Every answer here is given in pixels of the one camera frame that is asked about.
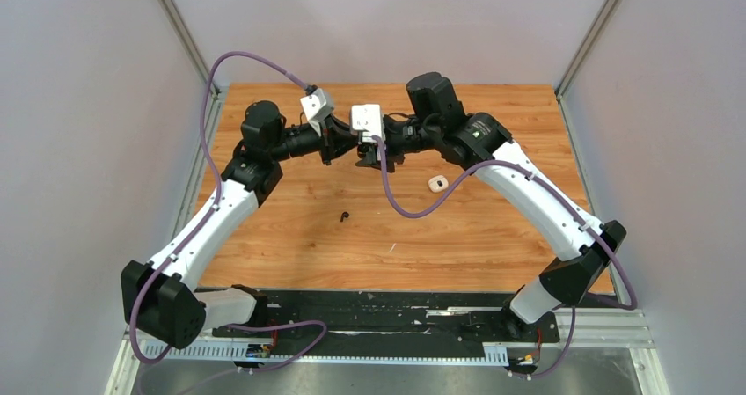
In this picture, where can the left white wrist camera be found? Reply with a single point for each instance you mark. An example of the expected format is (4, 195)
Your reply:
(317, 106)

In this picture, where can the right aluminium frame post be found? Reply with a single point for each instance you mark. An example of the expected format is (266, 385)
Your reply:
(588, 42)

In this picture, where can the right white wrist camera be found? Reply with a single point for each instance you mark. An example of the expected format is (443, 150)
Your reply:
(366, 121)

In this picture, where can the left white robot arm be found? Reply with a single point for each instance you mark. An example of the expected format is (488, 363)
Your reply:
(160, 296)

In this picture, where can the left aluminium frame post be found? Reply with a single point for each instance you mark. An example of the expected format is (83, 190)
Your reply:
(188, 43)

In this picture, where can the aluminium frame post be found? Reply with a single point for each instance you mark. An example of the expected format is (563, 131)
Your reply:
(588, 42)
(188, 43)

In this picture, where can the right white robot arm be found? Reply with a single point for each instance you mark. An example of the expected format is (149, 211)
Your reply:
(583, 245)

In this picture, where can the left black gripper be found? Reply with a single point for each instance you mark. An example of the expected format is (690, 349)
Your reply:
(335, 139)

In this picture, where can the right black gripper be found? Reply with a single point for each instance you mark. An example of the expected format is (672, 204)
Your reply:
(391, 156)

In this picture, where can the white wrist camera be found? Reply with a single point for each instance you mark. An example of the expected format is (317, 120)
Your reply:
(366, 121)
(317, 106)

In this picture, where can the white earbud charging case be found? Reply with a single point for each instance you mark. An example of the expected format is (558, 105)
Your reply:
(438, 184)

